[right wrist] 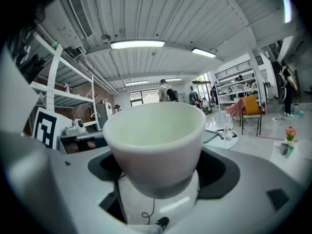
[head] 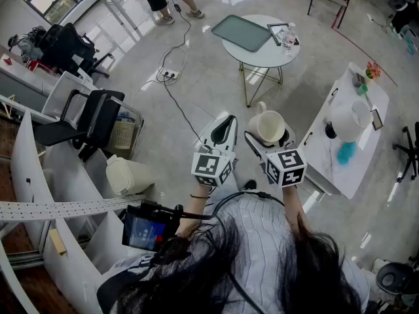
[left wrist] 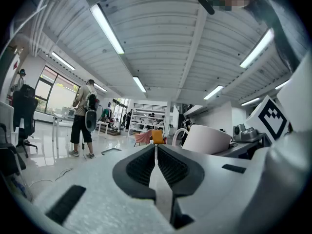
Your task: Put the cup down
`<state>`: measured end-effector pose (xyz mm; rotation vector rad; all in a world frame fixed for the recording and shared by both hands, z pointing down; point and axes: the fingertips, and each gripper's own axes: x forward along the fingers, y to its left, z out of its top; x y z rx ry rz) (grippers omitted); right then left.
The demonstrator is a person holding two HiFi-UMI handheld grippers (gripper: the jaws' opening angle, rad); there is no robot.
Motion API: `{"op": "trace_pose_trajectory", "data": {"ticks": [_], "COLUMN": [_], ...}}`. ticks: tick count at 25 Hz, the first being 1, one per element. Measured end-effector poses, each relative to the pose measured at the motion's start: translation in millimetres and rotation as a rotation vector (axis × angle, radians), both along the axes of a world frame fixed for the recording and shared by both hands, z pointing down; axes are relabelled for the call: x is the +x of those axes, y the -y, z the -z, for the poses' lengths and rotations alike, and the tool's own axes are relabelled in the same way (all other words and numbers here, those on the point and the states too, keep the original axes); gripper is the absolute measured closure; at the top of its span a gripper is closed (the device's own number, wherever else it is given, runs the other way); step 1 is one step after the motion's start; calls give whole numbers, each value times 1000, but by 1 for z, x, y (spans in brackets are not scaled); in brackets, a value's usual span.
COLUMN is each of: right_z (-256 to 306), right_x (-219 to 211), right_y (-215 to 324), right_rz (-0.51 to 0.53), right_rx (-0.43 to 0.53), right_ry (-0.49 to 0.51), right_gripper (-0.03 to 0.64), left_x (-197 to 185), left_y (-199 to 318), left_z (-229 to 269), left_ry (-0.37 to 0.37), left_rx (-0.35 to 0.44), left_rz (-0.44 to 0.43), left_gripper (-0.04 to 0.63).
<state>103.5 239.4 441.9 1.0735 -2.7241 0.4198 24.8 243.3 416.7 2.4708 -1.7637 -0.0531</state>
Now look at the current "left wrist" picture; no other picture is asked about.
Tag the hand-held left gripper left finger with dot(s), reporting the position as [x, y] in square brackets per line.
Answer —
[97, 203]

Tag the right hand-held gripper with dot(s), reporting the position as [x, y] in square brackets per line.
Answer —
[267, 116]

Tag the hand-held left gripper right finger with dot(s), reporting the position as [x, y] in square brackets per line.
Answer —
[214, 186]

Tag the white cup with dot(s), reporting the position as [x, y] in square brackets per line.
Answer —
[207, 140]

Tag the orange chair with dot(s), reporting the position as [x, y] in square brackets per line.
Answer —
[157, 135]

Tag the pink cloth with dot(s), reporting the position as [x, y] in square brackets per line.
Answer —
[143, 138]

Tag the white work table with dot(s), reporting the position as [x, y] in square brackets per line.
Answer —
[61, 117]

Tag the white storage shelf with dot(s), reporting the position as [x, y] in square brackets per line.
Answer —
[146, 118]

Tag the black office chair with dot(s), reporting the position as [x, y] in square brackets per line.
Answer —
[9, 155]
[24, 113]

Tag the dark framed window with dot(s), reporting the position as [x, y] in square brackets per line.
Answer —
[58, 94]

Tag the white plastic chair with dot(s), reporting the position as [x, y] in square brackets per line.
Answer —
[6, 116]

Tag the black head-mounted device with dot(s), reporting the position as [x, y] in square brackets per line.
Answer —
[206, 5]

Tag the group of ceiling strip lights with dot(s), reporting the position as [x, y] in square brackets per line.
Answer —
[107, 28]

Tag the white ceiling pipes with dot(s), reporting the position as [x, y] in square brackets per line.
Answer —
[41, 21]

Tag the silver gripper camera box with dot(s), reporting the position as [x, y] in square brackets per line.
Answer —
[245, 133]

